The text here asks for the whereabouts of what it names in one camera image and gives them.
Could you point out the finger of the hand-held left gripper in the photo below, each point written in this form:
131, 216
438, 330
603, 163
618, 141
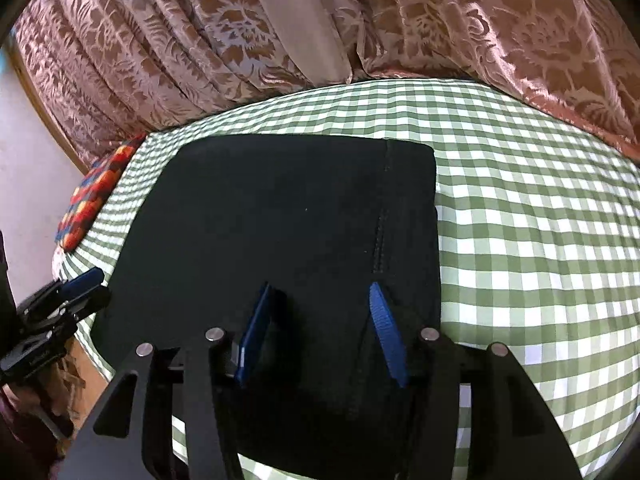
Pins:
90, 302
82, 282

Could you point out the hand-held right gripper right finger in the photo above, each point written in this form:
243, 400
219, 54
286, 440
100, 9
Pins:
390, 340

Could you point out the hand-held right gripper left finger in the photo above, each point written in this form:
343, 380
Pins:
255, 330

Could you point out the black pants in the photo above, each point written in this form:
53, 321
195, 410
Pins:
275, 210

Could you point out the colourful patterned cushion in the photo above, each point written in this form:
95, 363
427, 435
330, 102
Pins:
95, 195

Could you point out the green checked bed sheet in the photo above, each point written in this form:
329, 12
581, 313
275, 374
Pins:
525, 260

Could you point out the plain white curtain strip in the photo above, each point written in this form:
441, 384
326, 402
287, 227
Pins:
300, 20

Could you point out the brown floral curtain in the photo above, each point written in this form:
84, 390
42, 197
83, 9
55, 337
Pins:
525, 35

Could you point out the wooden window frame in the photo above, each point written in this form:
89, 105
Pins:
45, 110

